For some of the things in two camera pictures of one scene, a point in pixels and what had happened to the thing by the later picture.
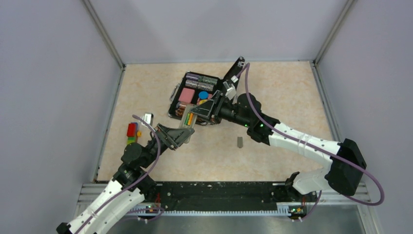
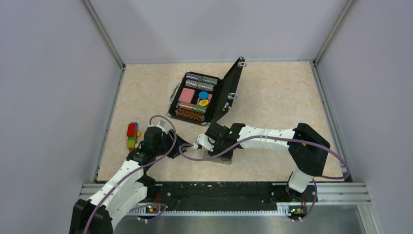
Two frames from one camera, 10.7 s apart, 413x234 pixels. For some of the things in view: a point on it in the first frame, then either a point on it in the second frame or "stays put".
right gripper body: [223, 110] → [218, 147]
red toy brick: [131, 130] stays put
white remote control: [188, 120] → [219, 159]
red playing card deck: [186, 95] stays put
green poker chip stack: [207, 80] stays put
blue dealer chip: [203, 95] stays put
